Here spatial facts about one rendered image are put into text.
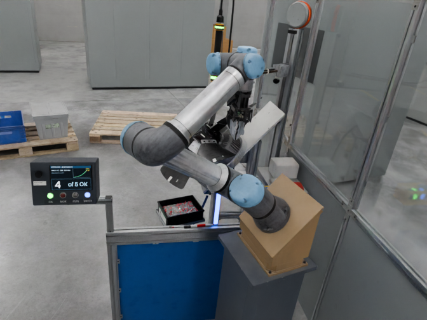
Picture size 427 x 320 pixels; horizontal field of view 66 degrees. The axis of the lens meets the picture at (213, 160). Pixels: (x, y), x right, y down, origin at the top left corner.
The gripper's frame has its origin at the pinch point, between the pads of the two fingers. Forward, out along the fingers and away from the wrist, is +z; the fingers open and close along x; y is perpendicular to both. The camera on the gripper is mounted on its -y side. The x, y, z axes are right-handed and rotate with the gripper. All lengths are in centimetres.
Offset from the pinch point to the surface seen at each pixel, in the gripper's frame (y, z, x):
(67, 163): -11, 18, -68
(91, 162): -12, 18, -59
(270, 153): -91, 51, 56
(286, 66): -83, -15, 53
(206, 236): -13, 62, -5
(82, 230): -125, 143, -91
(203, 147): -42.1, 24.5, -4.6
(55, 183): -9, 26, -73
